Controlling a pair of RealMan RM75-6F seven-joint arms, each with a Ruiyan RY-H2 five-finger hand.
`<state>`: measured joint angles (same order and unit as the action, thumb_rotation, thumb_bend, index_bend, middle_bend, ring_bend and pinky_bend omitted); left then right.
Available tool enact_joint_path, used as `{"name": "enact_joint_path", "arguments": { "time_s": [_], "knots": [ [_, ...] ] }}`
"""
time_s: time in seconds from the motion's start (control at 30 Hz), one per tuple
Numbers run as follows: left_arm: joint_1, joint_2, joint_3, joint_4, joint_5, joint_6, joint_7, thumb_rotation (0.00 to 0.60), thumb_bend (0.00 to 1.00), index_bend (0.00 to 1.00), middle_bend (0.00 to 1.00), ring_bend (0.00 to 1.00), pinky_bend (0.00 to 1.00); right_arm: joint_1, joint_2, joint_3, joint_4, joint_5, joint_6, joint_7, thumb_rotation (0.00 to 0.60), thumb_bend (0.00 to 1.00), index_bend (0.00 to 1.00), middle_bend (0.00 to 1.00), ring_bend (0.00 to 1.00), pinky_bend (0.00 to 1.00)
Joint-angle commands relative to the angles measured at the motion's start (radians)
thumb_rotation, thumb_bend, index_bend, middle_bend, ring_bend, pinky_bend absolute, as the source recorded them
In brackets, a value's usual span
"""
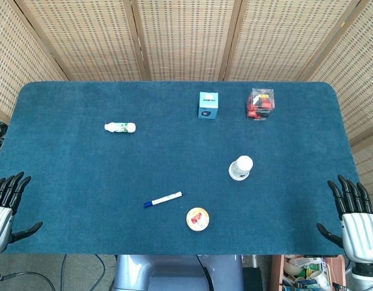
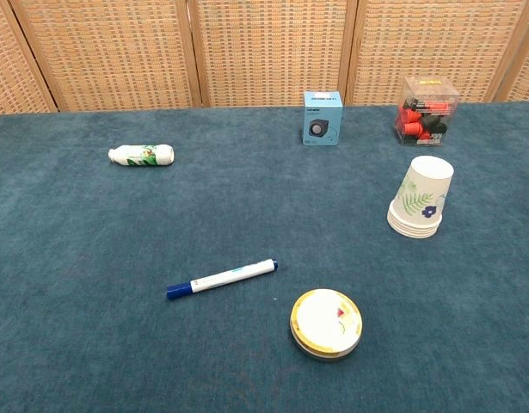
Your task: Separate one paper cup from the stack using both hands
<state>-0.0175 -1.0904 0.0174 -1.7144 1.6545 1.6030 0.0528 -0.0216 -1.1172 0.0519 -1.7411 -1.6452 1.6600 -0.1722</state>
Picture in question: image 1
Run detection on white bottle green label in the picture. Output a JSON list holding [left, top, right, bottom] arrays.
[[104, 121, 136, 133]]

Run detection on white bowl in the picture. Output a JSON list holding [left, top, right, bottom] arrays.
[[283, 259, 301, 275]]

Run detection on white marker blue cap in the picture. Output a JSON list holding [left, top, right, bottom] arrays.
[[143, 191, 183, 209]]

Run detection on black box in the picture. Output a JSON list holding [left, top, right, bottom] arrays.
[[243, 266, 263, 291]]

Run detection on light blue cardboard box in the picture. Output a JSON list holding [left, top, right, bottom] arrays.
[[197, 92, 220, 119]]

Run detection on black torso cable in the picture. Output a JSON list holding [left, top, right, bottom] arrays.
[[195, 255, 213, 291]]

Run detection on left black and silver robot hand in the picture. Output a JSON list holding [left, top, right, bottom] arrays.
[[0, 171, 44, 256]]

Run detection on grey-blue robot torso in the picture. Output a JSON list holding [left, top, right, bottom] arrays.
[[113, 254, 245, 291]]

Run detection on round tin red label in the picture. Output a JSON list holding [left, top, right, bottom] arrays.
[[186, 207, 210, 232]]

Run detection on woven bamboo folding screen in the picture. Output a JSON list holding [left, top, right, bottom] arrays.
[[0, 0, 373, 213]]

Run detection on clear box red contents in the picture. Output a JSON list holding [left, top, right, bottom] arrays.
[[246, 87, 277, 122]]

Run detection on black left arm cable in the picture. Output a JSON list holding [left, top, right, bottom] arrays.
[[0, 271, 57, 291]]

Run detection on wooden storage crate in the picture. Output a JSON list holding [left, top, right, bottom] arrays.
[[270, 254, 348, 291]]

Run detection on blue felt table cover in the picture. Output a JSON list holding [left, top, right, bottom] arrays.
[[0, 81, 373, 256]]

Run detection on black floor cable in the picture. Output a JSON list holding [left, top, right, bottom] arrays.
[[60, 254, 68, 291]]

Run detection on white cup blue flower print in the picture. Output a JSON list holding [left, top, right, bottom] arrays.
[[228, 155, 254, 182]]

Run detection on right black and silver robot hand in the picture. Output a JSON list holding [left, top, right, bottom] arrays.
[[316, 174, 373, 265]]

